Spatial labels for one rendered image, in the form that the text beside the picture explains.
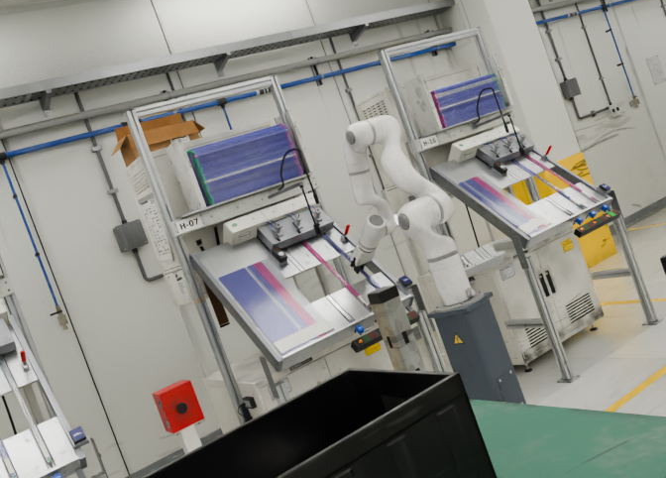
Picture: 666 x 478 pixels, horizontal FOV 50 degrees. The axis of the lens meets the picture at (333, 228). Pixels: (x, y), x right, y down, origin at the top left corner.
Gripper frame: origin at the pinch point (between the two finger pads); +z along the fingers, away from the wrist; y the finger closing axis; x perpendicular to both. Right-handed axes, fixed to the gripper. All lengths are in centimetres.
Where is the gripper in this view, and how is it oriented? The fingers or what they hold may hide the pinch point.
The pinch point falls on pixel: (359, 268)
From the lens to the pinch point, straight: 315.7
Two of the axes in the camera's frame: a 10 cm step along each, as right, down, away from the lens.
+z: -2.0, 6.7, 7.2
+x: 5.7, 6.8, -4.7
